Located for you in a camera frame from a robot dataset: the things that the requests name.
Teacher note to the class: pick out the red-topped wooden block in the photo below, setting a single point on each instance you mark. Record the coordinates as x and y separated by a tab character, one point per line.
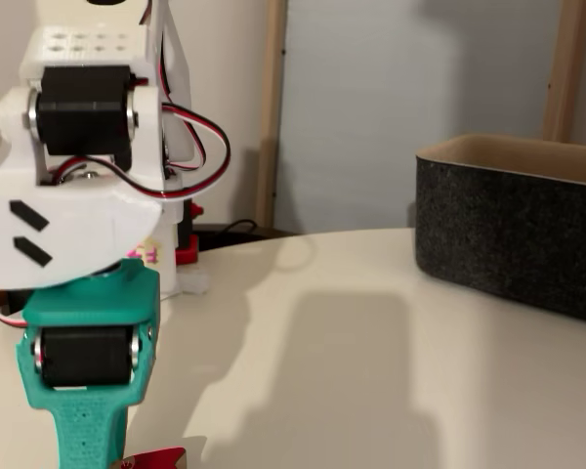
156	459

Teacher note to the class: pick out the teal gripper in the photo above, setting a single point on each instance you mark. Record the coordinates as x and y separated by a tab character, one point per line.
90	309

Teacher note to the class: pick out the dark grey felt box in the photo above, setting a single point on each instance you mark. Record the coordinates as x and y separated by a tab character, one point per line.
493	234

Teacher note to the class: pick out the grey panel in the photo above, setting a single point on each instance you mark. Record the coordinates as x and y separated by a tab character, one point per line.
420	73

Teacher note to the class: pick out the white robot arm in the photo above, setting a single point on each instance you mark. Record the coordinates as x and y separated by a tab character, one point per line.
78	220

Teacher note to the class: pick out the light wooden post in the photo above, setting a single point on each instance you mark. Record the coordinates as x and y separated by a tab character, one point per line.
564	73
271	122

